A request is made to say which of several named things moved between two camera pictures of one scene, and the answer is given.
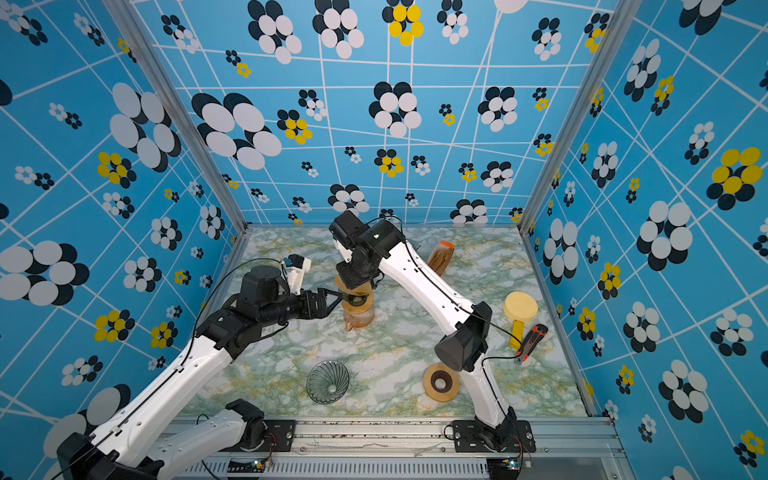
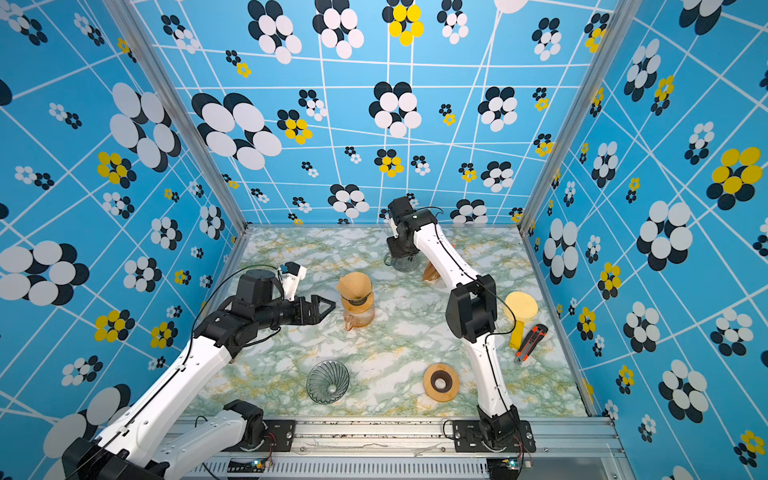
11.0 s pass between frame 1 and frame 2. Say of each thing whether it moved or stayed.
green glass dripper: stayed
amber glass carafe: stayed
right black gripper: moved
